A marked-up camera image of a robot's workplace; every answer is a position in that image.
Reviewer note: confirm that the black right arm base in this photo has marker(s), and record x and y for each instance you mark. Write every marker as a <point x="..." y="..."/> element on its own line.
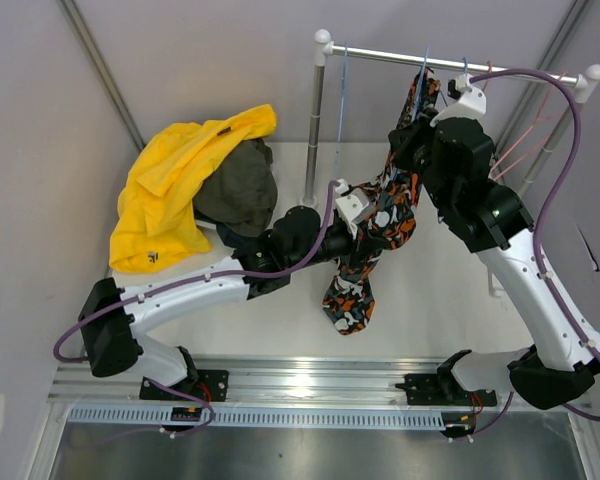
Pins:
<point x="426" y="389"/>

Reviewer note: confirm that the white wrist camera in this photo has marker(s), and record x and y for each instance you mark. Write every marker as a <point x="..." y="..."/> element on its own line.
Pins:
<point x="353" y="206"/>
<point x="471" y="104"/>

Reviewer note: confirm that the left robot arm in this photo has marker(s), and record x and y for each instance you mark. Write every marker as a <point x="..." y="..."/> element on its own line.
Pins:
<point x="115" y="322"/>

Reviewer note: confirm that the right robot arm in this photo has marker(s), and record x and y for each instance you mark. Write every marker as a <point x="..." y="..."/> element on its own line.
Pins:
<point x="451" y="160"/>

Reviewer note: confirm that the yellow shorts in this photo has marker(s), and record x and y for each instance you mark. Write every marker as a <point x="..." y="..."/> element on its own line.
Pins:
<point x="156" y="227"/>

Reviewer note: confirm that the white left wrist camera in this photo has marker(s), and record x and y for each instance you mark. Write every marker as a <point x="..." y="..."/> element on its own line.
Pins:
<point x="353" y="206"/>

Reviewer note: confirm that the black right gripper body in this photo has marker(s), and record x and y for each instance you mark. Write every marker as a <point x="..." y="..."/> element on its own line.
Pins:
<point x="415" y="152"/>

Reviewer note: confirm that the aluminium mounting rail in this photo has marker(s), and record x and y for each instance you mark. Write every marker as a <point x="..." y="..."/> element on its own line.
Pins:
<point x="265" y="382"/>

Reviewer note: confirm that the white steel clothes rack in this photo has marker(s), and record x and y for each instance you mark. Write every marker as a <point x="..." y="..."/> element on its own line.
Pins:
<point x="583" y="86"/>

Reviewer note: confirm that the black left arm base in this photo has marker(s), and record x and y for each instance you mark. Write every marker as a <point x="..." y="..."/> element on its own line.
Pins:
<point x="212" y="386"/>

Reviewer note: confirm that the olive green shorts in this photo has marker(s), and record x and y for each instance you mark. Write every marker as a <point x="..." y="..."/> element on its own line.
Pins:
<point x="242" y="192"/>

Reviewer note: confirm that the dark navy shorts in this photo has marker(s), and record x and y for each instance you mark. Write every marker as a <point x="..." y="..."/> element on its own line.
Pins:
<point x="239" y="244"/>

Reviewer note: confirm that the camouflage patterned shorts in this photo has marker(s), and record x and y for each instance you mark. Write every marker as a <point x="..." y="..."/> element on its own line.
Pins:
<point x="394" y="197"/>

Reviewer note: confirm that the white slotted cable duct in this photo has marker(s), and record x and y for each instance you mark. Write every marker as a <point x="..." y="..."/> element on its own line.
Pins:
<point x="226" y="416"/>

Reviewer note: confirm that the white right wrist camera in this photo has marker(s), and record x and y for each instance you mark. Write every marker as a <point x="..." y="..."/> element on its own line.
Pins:
<point x="471" y="104"/>

